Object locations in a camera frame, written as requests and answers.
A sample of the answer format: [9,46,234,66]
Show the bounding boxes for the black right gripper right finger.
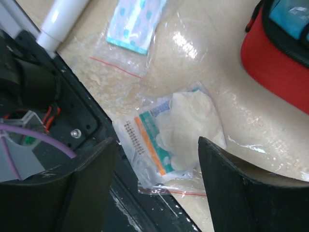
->
[198,137,309,232]

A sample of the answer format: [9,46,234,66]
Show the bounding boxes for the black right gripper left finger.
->
[0,138,116,232]

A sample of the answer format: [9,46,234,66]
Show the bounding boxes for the bag with beige gloves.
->
[112,82,226,196]

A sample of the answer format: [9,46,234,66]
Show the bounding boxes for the red medicine kit case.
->
[240,0,309,113]

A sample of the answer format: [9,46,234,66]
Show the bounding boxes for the bandage plasters bag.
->
[91,0,167,78]

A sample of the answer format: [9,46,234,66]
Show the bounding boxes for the blue mask package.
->
[268,0,309,42]

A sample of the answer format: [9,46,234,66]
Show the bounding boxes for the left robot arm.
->
[0,10,118,232]

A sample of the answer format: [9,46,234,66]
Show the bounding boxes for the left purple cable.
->
[0,123,78,181]

